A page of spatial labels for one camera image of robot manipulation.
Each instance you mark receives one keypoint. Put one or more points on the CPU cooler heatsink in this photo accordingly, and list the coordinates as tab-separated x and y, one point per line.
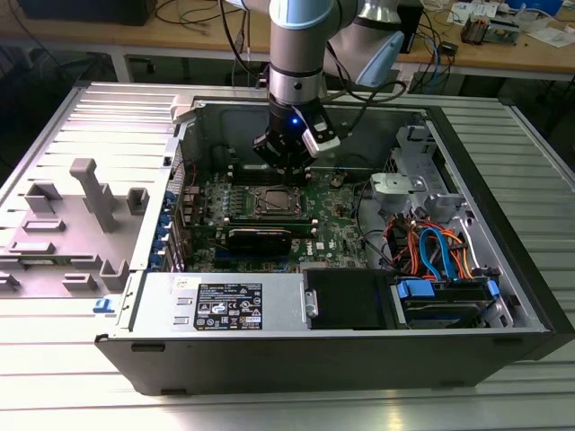
476	29

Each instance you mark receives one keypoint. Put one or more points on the black box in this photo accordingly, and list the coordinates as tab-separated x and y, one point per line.
90	11

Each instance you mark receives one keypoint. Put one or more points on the black graphics card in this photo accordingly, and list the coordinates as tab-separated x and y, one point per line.
258	242

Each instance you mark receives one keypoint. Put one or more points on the blue slot retainer clip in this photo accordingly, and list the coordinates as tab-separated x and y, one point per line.
156	261
164	221
169	200
160	240

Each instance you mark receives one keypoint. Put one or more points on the wooden desk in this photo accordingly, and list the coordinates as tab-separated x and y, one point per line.
494	56
90	33

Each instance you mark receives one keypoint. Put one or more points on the black and silver PC case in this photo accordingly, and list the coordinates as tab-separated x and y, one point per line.
269	363

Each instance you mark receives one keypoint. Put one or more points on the green motherboard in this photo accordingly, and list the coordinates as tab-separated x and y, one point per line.
334	215

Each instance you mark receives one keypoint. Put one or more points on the hard disk with blue carrier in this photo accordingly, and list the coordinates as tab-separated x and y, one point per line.
442	310

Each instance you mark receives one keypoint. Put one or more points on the green RAM stick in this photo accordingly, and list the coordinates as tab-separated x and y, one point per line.
302	229

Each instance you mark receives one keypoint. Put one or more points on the silver power supply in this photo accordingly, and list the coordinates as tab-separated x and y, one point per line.
148	296

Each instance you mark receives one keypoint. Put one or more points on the silver disk bay cage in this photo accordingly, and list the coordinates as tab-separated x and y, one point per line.
449	206

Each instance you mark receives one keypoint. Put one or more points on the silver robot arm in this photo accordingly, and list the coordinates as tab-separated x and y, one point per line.
296	45

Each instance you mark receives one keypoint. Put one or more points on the silver metal bracket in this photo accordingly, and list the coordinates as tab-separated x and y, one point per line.
395	184

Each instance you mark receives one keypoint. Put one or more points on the round coin battery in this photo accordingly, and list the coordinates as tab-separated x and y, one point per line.
336	180

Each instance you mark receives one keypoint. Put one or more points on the blue plastic clip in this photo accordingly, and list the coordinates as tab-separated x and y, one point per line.
102	306

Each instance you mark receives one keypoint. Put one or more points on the grey parts rack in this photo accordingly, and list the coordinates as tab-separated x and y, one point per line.
96	202

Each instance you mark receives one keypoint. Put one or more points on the white paper sheet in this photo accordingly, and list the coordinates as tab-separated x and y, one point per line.
554	36

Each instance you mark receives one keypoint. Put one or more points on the white paper card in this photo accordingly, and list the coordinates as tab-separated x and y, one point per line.
460	11

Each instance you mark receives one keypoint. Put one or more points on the CPU socket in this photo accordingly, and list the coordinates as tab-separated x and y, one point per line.
303	203

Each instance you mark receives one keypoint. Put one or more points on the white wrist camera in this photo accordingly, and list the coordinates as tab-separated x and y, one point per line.
321	139

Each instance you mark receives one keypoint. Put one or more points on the small black device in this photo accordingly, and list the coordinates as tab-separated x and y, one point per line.
449	48

